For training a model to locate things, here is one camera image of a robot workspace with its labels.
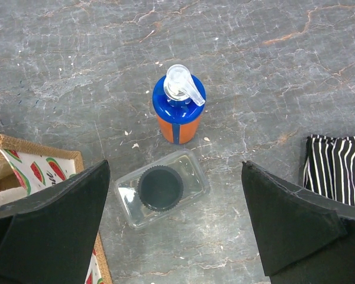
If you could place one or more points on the orange bottle blue cap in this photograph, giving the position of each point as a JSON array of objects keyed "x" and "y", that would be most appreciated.
[{"x": 178, "y": 99}]

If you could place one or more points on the clear bottle grey cap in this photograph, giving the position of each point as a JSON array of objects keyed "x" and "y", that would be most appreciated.
[{"x": 160, "y": 188}]

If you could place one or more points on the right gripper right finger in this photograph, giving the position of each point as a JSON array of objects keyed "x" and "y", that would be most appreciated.
[{"x": 302, "y": 237}]

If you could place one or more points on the striped folded cloth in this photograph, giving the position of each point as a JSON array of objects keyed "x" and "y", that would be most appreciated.
[{"x": 329, "y": 168}]

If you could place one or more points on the brown canvas tote bag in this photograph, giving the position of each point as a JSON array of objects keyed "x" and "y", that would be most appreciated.
[{"x": 27, "y": 168}]

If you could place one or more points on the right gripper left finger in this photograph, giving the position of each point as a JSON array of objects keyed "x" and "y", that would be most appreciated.
[{"x": 49, "y": 236}]

